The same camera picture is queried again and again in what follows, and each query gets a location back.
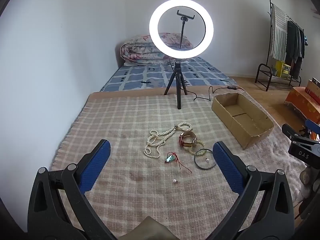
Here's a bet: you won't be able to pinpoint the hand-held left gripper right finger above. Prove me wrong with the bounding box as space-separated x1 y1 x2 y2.
212 141 295 240

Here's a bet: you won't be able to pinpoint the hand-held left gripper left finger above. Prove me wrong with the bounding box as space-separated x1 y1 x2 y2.
27 139 118 240

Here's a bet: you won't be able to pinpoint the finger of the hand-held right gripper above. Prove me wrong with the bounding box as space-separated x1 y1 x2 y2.
282 123 320 145
305 119 320 140

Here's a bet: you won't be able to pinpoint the dark thin bangle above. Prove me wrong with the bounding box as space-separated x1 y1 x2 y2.
194 149 217 170

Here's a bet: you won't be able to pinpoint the cardboard box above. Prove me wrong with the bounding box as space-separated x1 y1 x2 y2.
211 93 275 150

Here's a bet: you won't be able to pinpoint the gold watch with red strap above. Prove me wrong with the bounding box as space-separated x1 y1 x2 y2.
178 131 198 149

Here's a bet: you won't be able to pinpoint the green pendant with red string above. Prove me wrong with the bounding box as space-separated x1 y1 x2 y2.
164 151 193 173

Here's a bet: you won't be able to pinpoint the pearl necklace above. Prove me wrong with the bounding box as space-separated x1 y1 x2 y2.
143 121 194 159

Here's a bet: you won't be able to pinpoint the person's right hand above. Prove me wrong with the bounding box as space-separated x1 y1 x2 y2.
300 166 320 205

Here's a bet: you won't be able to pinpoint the orange patterned box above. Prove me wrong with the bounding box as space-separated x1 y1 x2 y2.
284 86 320 124

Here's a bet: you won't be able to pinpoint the small brown carton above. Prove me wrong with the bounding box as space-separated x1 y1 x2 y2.
307 77 320 100

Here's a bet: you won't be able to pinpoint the pink plaid blanket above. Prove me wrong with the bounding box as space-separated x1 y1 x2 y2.
50 85 308 240

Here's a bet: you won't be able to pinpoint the yellow box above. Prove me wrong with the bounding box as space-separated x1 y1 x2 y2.
275 60 292 77

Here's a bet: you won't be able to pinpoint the black metal clothes rack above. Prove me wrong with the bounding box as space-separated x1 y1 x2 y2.
255 0 308 92

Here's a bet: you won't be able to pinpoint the dark hanging clothes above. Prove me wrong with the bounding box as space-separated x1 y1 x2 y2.
285 21 307 79

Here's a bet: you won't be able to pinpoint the black tripod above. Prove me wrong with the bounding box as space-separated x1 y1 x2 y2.
164 61 188 110

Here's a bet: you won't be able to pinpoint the blue patterned bed sheet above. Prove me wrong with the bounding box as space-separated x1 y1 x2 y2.
99 56 237 92

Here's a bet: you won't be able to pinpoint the striped towel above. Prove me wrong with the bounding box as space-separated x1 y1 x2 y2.
270 4 288 59

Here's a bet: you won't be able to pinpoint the folded floral quilt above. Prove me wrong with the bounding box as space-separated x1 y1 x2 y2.
120 32 194 67

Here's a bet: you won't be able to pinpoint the black phone holder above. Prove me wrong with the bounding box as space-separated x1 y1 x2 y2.
176 9 195 49

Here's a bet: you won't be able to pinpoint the pale yellow bead bracelet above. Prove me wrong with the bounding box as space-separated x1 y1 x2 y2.
184 140 206 155

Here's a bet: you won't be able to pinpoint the black ring light cable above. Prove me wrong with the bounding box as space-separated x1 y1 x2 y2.
194 85 248 102

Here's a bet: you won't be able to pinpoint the white ring light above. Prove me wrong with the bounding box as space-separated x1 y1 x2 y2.
149 0 214 57

